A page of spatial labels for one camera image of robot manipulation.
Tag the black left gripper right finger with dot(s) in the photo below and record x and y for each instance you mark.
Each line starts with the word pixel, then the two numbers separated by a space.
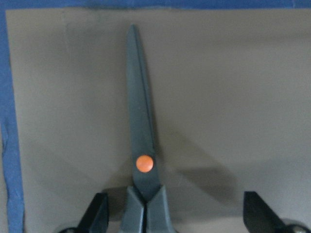
pixel 258 217

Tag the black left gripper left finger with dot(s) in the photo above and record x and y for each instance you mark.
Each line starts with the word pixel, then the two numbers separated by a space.
pixel 95 219

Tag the grey scissors orange rivet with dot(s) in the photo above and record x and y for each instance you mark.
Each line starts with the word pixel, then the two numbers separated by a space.
pixel 147 209

